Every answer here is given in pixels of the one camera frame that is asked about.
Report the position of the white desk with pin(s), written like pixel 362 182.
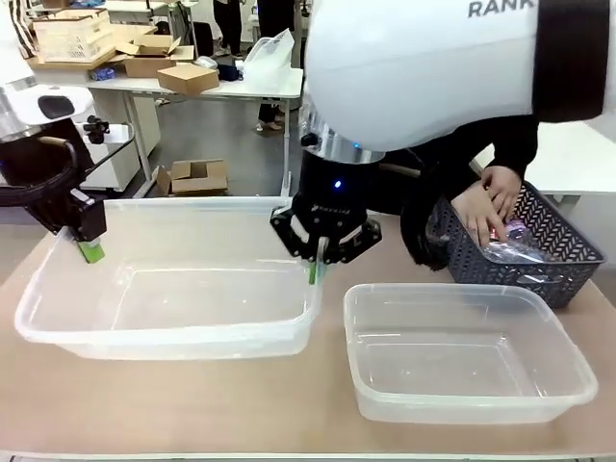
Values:
pixel 231 89

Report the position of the flat cardboard sheet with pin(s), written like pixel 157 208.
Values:
pixel 48 62

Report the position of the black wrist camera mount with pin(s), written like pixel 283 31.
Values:
pixel 96 129

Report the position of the white side table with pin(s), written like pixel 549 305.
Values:
pixel 577 159

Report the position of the white cabinet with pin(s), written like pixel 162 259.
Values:
pixel 139 125

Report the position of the person's right hand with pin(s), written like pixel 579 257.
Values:
pixel 481 212

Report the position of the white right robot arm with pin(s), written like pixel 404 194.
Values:
pixel 409 72

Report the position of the dark blue cloth item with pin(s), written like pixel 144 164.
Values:
pixel 229 73

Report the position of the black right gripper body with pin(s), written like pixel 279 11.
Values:
pixel 332 192

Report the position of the person's right forearm black sleeve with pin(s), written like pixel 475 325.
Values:
pixel 423 216

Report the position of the person's left forearm black sleeve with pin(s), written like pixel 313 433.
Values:
pixel 517 144

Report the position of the person's left hand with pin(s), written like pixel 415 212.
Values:
pixel 505 185

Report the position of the dark grey woven plastic basket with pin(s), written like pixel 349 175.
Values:
pixel 544 216

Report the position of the plastic-wrapped items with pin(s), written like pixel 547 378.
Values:
pixel 529 248

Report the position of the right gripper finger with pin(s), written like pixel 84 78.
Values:
pixel 293 231
pixel 358 243

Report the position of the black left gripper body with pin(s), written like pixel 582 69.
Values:
pixel 33 173

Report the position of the large clear plastic bin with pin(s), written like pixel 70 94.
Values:
pixel 168 308

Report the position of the small clear plastic bin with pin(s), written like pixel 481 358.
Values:
pixel 457 356

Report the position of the small open cardboard box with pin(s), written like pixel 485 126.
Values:
pixel 199 177

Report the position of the standing person in black trousers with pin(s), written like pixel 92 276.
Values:
pixel 272 113
pixel 228 24

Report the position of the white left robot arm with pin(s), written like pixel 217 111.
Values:
pixel 29 98

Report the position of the blue packet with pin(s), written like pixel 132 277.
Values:
pixel 103 73

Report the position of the closed cardboard box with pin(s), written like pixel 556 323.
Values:
pixel 187 78

